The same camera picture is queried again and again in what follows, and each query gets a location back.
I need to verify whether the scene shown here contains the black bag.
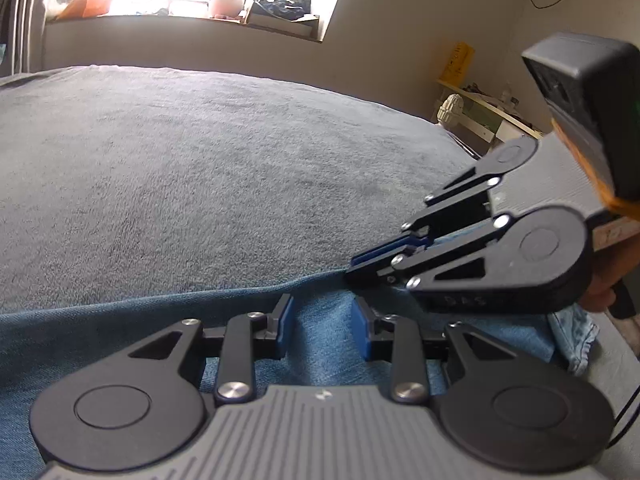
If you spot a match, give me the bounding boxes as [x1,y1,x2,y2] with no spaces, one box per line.
[252,0,311,20]

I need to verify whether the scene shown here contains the cream desk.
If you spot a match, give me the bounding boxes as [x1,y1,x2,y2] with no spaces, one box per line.
[435,77,546,146]

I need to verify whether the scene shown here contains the blue denim jeans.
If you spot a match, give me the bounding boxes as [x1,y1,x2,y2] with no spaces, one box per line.
[0,265,601,480]

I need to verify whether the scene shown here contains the orange bag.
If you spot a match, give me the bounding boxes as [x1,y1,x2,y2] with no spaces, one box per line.
[60,0,113,21]

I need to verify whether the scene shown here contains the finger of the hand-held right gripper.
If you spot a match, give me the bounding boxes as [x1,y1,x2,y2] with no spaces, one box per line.
[345,216,510,296]
[351,162,505,267]

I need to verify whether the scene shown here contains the cardboard box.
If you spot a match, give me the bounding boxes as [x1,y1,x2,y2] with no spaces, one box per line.
[245,0,321,41]

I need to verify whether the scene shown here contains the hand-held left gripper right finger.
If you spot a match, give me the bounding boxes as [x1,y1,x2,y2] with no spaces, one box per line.
[351,296,501,404]

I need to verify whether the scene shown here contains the grey curtain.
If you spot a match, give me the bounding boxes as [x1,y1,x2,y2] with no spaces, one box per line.
[0,0,51,76]

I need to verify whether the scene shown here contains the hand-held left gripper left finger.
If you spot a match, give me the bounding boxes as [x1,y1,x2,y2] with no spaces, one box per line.
[129,294,295,406]

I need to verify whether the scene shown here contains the cream bedpost finial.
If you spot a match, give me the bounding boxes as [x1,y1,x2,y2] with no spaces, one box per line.
[434,94,466,128]

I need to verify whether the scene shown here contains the person's right hand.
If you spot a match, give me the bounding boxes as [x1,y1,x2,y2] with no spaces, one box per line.
[580,247,640,313]

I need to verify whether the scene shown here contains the pink pot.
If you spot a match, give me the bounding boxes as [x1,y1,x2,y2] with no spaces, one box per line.
[207,0,246,20]

